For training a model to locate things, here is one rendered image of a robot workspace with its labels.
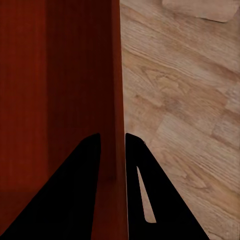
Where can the storage box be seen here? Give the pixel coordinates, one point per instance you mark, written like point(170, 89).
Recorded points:
point(60, 82)

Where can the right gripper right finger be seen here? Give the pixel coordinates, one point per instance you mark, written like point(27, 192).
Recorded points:
point(174, 220)

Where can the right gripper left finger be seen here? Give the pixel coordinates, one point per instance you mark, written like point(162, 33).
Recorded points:
point(63, 209)

